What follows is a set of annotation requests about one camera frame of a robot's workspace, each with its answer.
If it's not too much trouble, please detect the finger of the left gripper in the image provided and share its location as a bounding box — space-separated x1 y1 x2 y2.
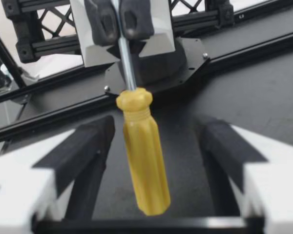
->
119 0 175 59

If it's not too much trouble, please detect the yellow handled screwdriver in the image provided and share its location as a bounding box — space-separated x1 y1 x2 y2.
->
109 0 172 217

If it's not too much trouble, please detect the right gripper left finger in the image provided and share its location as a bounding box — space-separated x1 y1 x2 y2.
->
0 114 116 234

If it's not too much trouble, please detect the black frame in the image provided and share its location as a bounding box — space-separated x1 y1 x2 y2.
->
0 0 293 147

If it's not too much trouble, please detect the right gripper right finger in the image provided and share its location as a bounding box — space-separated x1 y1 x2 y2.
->
196 118 293 234

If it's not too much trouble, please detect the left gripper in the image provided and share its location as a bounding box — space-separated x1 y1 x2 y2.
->
4 0 235 68

